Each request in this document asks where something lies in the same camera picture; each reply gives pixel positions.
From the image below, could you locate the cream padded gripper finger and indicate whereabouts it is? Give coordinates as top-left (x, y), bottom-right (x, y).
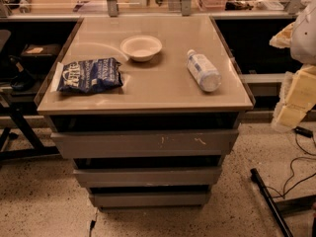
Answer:
top-left (272, 64), bottom-right (316, 132)

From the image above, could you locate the grey drawer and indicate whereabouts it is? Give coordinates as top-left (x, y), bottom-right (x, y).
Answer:
top-left (89, 192), bottom-right (209, 208)
top-left (51, 129), bottom-right (239, 159)
top-left (73, 167), bottom-right (221, 188)

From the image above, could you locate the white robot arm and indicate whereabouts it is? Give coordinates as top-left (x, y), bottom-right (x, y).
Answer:
top-left (270, 0), bottom-right (316, 132)

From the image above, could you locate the grey top drawer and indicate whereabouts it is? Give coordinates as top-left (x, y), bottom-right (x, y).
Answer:
top-left (51, 129), bottom-right (239, 159)

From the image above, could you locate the grey drawer cabinet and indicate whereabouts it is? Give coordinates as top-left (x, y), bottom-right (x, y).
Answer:
top-left (37, 16), bottom-right (254, 195)

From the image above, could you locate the grey bottom drawer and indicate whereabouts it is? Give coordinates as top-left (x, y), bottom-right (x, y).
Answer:
top-left (89, 192), bottom-right (209, 208)

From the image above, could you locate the black power adapter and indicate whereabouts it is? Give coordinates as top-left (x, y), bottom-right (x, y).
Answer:
top-left (294, 126), bottom-right (313, 138)

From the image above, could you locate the clear plastic water bottle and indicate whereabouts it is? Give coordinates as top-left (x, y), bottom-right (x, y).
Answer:
top-left (187, 49), bottom-right (221, 92)

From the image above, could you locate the black metal stand leg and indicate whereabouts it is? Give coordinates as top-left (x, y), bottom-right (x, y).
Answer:
top-left (250, 168), bottom-right (316, 237)

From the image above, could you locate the white paper bowl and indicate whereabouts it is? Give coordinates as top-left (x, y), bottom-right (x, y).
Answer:
top-left (120, 36), bottom-right (162, 62)

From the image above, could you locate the blue chip bag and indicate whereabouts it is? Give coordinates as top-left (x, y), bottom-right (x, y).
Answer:
top-left (51, 57), bottom-right (123, 94)

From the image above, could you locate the dark box on shelf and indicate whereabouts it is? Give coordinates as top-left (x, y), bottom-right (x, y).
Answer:
top-left (21, 43), bottom-right (61, 63)

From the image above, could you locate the black bag on shelf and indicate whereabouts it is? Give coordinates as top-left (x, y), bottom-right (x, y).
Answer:
top-left (10, 55), bottom-right (36, 91)

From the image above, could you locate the grey metal post right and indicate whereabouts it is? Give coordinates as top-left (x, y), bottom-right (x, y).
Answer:
top-left (284, 0), bottom-right (301, 15)

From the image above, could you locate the black floor cable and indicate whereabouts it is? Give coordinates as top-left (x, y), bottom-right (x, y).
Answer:
top-left (266, 131), bottom-right (316, 199)

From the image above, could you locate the grey metal post left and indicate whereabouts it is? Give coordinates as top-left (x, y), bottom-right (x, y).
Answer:
top-left (104, 0), bottom-right (119, 18)

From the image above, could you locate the black table frame left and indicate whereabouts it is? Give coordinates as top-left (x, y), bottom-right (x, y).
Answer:
top-left (0, 93), bottom-right (59, 161)

